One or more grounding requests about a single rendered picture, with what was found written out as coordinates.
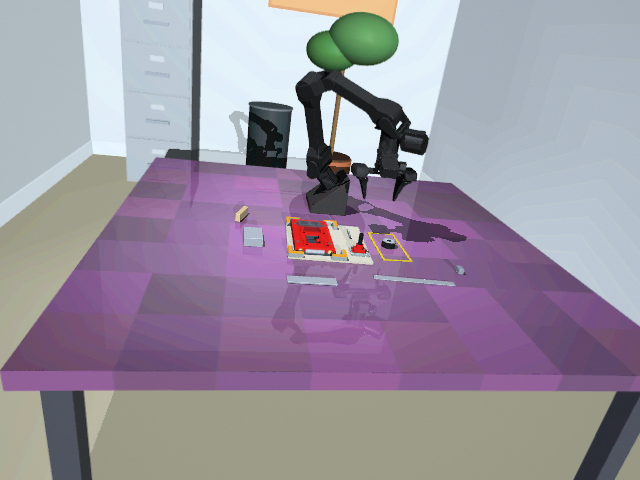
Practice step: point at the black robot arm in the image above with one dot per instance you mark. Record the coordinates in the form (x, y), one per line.
(384, 113)

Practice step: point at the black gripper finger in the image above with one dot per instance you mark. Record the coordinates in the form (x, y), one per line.
(363, 183)
(399, 185)

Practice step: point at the black tyre with grey wheel rim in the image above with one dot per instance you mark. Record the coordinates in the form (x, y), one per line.
(388, 243)

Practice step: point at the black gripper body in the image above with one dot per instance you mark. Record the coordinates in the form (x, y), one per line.
(362, 170)

